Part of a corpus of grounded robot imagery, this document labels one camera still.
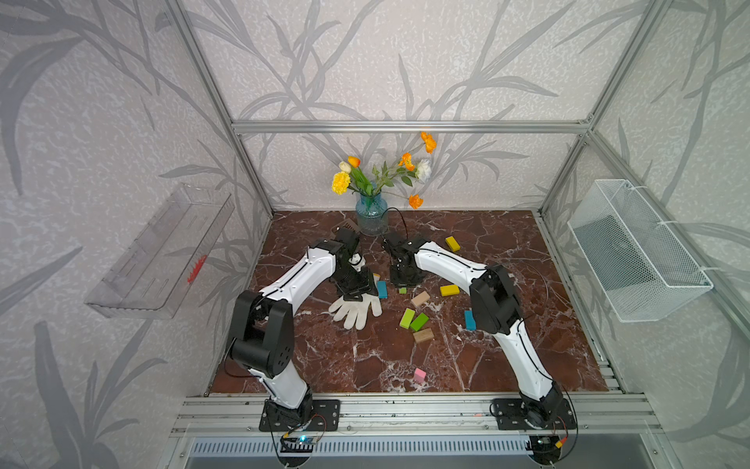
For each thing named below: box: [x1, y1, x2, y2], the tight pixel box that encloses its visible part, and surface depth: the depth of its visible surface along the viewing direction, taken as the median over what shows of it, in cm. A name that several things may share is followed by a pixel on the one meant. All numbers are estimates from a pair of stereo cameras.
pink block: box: [414, 367, 427, 384], surface depth 77 cm
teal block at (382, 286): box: [376, 280, 388, 299], surface depth 98 cm
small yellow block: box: [445, 235, 461, 253], surface depth 111 cm
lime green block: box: [399, 307, 416, 330], surface depth 93 cm
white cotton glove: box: [328, 293, 383, 331], surface depth 95 cm
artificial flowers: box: [332, 153, 432, 210], surface depth 98 cm
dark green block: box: [410, 312, 430, 333], surface depth 92 cm
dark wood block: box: [412, 327, 435, 343], surface depth 88 cm
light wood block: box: [411, 291, 431, 307], surface depth 97 cm
